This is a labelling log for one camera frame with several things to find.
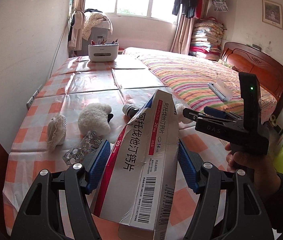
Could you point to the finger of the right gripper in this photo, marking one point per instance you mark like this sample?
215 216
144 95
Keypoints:
194 115
221 114

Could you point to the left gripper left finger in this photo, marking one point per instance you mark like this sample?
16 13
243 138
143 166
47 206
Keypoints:
56 198

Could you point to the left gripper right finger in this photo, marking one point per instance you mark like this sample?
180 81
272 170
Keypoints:
228 206

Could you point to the brown medicine bottle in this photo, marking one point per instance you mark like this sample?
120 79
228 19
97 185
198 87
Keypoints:
130 110

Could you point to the white red medicine box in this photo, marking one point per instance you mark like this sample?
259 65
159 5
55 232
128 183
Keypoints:
137 187

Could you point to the silver blister pack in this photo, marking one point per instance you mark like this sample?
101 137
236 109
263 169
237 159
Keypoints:
88 144

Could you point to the white plush toy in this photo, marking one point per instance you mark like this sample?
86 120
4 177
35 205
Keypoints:
95 117

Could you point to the person right hand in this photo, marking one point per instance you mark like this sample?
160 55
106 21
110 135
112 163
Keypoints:
266 180

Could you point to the slippers by bed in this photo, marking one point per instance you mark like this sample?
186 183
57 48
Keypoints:
273 120

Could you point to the striped bed cover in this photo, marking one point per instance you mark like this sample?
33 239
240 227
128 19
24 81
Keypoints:
189 76

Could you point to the wooden headboard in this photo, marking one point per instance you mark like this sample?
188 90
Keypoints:
250 60

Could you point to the right pink curtain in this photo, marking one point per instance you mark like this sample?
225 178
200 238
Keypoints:
182 39

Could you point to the stack of folded quilts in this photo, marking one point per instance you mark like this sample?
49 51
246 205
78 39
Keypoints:
206 39

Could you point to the white pen holder box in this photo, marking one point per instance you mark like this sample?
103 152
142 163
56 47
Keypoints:
103 52

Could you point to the framed picture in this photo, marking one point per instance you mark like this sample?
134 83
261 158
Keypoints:
272 13

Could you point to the grey air cooler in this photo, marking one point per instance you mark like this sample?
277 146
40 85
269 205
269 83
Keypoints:
98 33

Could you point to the floral cloth on cooler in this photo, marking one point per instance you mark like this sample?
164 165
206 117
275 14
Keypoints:
92 19

